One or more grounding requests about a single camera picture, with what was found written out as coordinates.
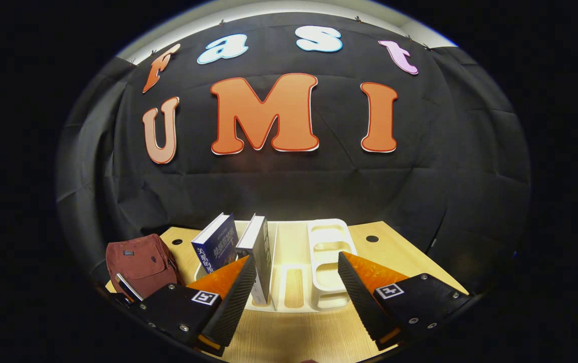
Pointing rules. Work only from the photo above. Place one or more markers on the maroon schoolbag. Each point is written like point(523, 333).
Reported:
point(140, 259)

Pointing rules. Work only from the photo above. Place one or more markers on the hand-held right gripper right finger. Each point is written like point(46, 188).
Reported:
point(364, 307)

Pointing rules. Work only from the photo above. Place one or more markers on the white bookshelf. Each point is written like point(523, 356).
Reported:
point(326, 242)

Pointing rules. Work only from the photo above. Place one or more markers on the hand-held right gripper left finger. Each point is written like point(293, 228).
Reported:
point(231, 307)

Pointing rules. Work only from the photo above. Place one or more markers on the blue book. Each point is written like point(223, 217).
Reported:
point(218, 247)

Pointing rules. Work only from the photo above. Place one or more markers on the black portrait cover book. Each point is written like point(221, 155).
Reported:
point(263, 262)

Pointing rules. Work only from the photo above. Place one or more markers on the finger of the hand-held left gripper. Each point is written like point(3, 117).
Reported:
point(128, 287)

